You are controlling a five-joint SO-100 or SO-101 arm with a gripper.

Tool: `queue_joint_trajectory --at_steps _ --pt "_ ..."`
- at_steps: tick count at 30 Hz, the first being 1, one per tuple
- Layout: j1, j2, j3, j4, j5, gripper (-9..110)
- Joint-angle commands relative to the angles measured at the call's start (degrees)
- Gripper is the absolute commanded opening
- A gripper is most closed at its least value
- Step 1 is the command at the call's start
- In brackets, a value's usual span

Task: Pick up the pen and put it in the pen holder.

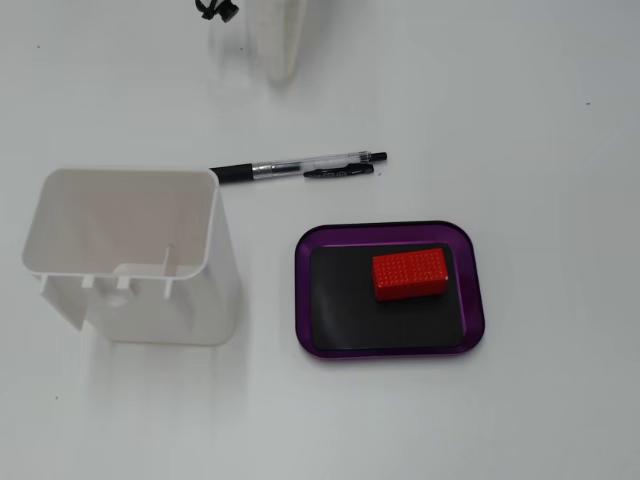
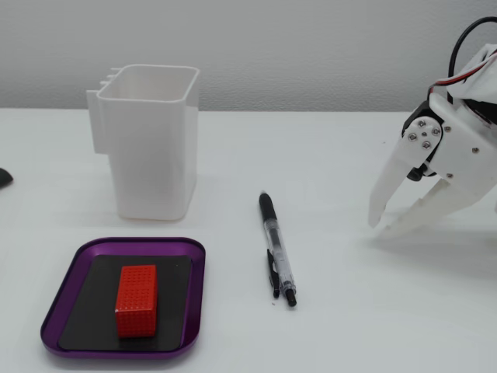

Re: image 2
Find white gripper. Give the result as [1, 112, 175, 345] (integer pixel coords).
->
[367, 92, 497, 239]

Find black clear ballpoint pen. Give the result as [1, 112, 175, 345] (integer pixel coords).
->
[259, 190, 298, 309]

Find white plastic pen holder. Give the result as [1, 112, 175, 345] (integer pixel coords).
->
[85, 64, 201, 222]

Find purple metal tray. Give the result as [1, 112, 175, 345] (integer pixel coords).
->
[40, 236, 207, 359]

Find red studded block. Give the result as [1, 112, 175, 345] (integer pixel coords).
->
[115, 264, 158, 339]

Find black rubber tray mat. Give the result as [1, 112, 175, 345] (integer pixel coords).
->
[57, 254, 193, 354]

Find black cable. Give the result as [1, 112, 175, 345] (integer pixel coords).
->
[449, 16, 497, 106]

